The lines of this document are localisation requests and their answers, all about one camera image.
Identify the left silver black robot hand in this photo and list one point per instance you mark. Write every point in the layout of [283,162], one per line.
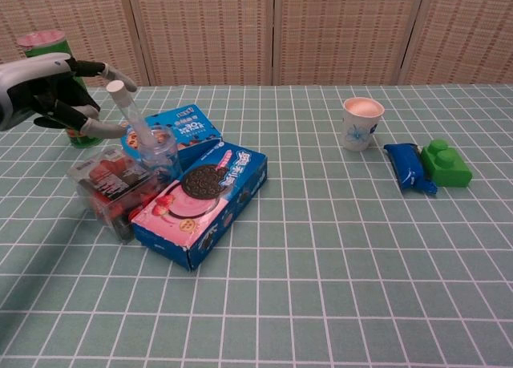
[40,87]

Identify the clear test tube white cap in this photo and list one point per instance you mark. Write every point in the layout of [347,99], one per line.
[134,117]

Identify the green Pringles can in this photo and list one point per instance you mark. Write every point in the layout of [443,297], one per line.
[44,50]

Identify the clear box with red contents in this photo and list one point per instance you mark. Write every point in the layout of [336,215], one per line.
[106,183]

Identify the clear plastic cup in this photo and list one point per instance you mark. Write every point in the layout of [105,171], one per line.
[166,161]

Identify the small blue cookie box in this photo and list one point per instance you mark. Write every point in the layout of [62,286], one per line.
[194,123]

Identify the pink and blue Oreo box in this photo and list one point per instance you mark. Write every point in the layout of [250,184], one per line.
[200,207]

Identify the woven folding screen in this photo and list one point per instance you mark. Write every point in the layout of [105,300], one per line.
[340,31]

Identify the white paper cup blue flower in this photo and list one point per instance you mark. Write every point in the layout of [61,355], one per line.
[358,131]

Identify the green grid tablecloth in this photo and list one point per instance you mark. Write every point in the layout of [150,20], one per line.
[320,284]

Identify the blue snack packet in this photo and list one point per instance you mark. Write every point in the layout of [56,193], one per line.
[406,167]

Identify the green building block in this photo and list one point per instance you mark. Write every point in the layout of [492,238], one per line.
[449,171]

